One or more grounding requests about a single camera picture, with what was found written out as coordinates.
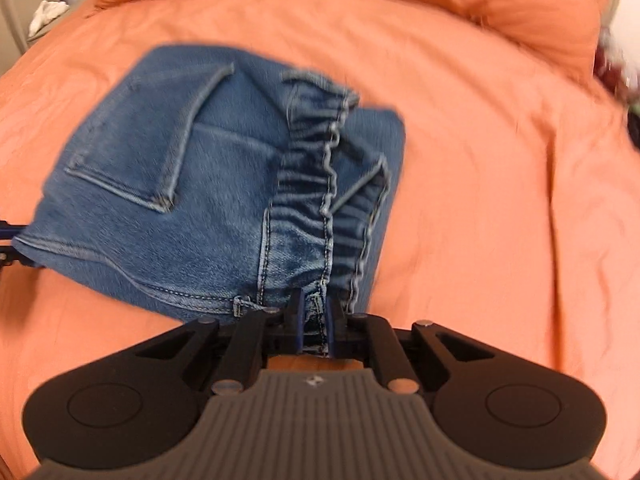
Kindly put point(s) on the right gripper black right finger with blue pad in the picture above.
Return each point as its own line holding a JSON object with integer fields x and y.
{"x": 372, "y": 340}

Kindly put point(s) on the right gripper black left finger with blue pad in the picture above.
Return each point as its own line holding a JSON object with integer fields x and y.
{"x": 255, "y": 338}

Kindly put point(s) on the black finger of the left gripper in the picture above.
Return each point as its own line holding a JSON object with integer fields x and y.
{"x": 8, "y": 253}

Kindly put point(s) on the blue denim jeans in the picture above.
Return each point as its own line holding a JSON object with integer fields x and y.
{"x": 212, "y": 181}

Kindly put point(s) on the orange bed sheet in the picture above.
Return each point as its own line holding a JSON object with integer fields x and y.
{"x": 516, "y": 220}

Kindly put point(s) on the white cloth on nightstand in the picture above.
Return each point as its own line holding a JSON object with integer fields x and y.
{"x": 46, "y": 12}

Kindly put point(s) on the left beige nightstand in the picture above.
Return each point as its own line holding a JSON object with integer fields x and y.
{"x": 43, "y": 32}

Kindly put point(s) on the black jacket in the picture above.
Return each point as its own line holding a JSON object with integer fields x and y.
{"x": 633, "y": 128}

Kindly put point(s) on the red and white plush toy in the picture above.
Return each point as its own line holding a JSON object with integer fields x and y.
{"x": 616, "y": 72}

